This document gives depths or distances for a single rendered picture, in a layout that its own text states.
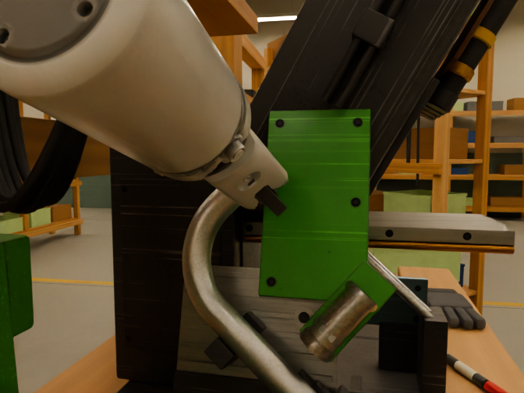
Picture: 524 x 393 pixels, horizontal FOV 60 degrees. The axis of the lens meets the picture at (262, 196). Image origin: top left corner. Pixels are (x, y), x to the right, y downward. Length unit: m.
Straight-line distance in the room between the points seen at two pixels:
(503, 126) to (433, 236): 9.42
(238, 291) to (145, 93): 0.36
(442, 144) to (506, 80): 7.04
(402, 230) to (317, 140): 0.18
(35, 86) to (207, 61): 0.08
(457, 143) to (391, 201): 0.59
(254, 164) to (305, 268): 0.19
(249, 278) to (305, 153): 0.15
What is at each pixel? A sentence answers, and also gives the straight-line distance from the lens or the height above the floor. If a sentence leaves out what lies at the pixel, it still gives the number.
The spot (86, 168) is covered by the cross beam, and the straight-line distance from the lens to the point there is 0.82.
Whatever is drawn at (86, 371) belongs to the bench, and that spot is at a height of 0.88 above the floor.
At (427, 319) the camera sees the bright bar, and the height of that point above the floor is 1.01.
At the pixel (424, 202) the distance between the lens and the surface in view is 3.26.
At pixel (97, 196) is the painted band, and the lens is 11.01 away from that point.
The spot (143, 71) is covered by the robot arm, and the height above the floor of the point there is 1.26.
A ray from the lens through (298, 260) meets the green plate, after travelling 0.49.
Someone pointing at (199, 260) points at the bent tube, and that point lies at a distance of 0.47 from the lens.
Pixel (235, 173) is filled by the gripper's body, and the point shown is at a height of 1.21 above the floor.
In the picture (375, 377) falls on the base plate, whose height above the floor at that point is 0.90.
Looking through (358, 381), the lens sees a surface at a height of 0.96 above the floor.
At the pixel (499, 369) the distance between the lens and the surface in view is 0.81.
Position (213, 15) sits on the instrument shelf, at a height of 1.50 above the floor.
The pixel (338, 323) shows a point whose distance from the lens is 0.45.
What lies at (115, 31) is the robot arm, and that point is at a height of 1.27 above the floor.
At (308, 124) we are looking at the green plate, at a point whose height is 1.26.
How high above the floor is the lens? 1.22
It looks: 5 degrees down
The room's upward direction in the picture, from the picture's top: straight up
